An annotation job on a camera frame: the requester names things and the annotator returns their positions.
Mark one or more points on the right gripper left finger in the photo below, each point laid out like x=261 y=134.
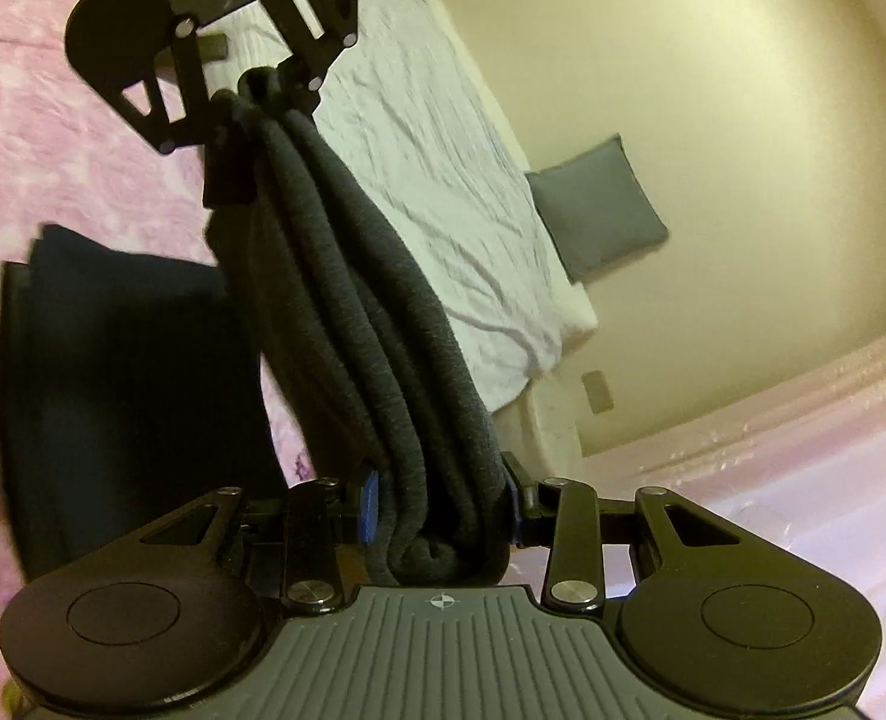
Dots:
x=328 y=525

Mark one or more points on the black fleece pants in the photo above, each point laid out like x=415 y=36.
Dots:
x=357 y=341

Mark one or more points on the pink curtain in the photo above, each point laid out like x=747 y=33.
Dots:
x=802 y=464

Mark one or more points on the stack of folded dark clothes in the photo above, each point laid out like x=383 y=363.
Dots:
x=129 y=386

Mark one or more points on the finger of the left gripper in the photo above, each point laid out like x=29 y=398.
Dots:
x=194 y=127
x=302 y=74

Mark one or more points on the grey pillow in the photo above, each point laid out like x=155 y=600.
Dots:
x=596 y=211

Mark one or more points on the beige wall socket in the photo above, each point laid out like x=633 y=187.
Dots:
x=597 y=392

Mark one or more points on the pink rose blanket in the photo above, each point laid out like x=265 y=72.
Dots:
x=72 y=173

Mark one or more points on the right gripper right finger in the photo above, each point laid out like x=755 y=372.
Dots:
x=561 y=515

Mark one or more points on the grey striped duvet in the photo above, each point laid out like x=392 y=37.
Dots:
x=429 y=147

